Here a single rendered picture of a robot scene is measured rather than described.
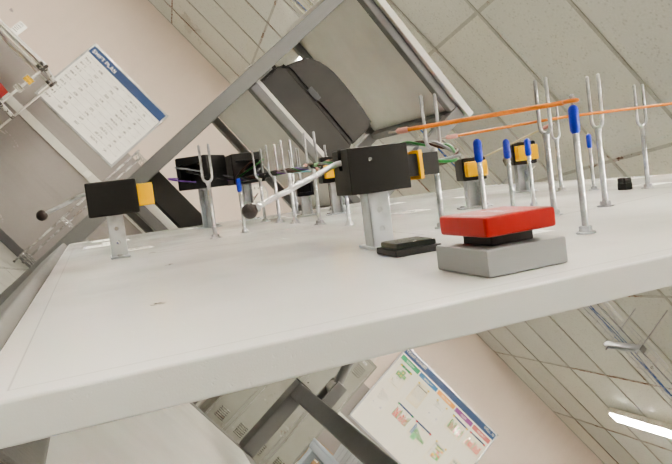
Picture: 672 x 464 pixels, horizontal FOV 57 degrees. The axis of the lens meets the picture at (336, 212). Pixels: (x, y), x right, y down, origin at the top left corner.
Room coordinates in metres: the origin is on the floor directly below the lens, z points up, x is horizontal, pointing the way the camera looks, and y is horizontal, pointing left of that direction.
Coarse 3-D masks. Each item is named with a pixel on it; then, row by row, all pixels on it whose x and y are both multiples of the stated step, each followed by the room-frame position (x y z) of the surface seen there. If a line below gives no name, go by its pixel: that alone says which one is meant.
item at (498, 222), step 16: (496, 208) 0.37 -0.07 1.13; (512, 208) 0.35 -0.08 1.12; (528, 208) 0.34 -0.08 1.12; (544, 208) 0.33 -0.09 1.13; (448, 224) 0.36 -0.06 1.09; (464, 224) 0.34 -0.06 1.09; (480, 224) 0.33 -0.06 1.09; (496, 224) 0.32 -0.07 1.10; (512, 224) 0.33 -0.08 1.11; (528, 224) 0.33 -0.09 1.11; (544, 224) 0.33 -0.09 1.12; (464, 240) 0.36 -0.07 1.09; (480, 240) 0.35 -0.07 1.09; (496, 240) 0.34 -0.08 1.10; (512, 240) 0.34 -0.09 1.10
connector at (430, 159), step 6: (408, 156) 0.51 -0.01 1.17; (414, 156) 0.51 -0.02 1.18; (426, 156) 0.52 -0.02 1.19; (432, 156) 0.52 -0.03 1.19; (414, 162) 0.51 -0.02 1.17; (426, 162) 0.52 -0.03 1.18; (432, 162) 0.52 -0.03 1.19; (438, 162) 0.52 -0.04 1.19; (414, 168) 0.52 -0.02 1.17; (426, 168) 0.52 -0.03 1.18; (432, 168) 0.52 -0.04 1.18; (438, 168) 0.52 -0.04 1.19; (414, 174) 0.52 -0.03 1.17; (426, 174) 0.52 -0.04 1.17
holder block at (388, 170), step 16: (384, 144) 0.50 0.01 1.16; (400, 144) 0.50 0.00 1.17; (336, 160) 0.53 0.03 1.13; (352, 160) 0.50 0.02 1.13; (368, 160) 0.50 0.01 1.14; (384, 160) 0.50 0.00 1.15; (400, 160) 0.51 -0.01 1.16; (336, 176) 0.54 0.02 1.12; (352, 176) 0.50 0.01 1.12; (368, 176) 0.50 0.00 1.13; (384, 176) 0.51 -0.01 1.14; (400, 176) 0.51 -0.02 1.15; (352, 192) 0.51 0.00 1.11; (368, 192) 0.51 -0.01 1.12
